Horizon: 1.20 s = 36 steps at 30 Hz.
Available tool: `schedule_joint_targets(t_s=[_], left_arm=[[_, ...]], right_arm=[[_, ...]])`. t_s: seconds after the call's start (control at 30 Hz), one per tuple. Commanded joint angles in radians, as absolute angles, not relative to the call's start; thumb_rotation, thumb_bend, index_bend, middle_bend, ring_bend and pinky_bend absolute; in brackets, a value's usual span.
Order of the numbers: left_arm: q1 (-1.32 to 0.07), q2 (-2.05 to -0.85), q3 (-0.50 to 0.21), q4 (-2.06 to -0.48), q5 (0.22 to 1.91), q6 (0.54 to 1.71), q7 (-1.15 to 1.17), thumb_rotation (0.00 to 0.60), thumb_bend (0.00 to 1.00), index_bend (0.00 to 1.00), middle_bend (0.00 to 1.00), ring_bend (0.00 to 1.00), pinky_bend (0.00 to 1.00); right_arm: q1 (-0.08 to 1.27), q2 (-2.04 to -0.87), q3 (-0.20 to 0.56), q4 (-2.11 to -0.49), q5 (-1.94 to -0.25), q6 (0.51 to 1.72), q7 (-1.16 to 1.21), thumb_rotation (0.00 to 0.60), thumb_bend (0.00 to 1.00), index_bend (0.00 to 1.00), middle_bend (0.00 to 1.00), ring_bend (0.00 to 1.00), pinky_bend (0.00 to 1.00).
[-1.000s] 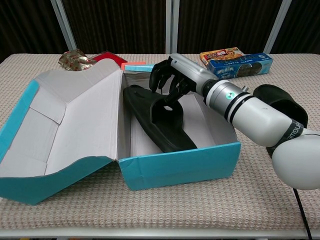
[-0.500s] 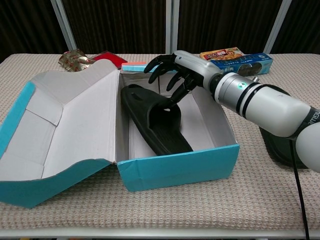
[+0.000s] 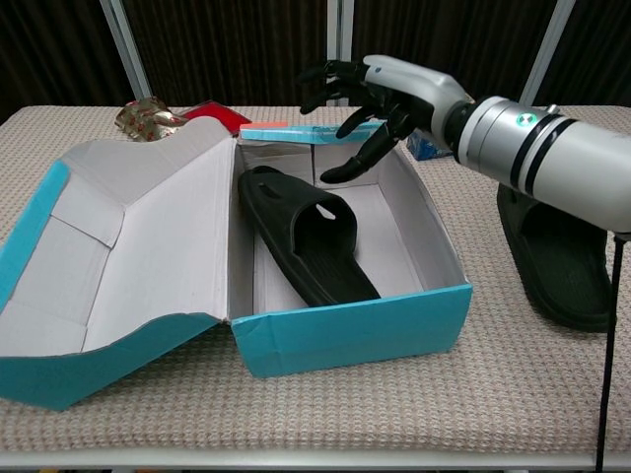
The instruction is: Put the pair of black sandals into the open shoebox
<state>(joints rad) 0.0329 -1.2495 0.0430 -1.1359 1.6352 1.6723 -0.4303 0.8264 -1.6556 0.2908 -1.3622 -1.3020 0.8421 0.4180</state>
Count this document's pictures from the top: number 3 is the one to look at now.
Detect silver partition post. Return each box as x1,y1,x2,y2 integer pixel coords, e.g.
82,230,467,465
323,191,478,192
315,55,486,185
98,0,152,100
520,0,578,107
326,0,355,107

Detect gold foil snack bag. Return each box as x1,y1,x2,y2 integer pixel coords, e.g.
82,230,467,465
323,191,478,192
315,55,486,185
114,97,191,144

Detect red flat case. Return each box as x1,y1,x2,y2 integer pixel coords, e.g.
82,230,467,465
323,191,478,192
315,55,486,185
179,100,250,134

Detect dark brown curtain panel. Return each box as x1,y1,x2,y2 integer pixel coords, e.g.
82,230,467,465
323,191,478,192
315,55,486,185
352,0,558,107
551,0,631,112
0,0,124,122
122,0,330,107

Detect black slipper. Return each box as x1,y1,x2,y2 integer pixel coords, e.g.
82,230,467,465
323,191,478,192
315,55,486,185
495,181,615,334
238,166,382,307

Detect light blue shoe box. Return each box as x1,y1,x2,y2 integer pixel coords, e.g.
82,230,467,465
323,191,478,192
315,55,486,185
0,113,473,413

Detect beige woven table cloth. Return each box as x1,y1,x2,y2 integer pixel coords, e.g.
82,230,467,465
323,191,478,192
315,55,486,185
0,105,631,454

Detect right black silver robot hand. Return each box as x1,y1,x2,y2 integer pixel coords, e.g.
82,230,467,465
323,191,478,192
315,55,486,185
298,53,477,183

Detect blue cling film box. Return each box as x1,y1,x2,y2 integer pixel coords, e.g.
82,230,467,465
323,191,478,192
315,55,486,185
406,130,453,162

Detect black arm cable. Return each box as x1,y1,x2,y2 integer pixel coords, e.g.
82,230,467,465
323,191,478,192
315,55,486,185
595,231,620,473

